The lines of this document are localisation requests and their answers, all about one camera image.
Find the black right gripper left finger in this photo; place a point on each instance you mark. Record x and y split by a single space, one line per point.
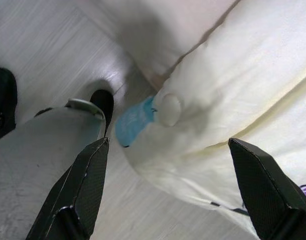
78 195

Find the cream cartoon print quilt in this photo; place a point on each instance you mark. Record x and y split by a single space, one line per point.
230 87

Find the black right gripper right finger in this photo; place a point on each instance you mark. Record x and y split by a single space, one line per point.
265 197

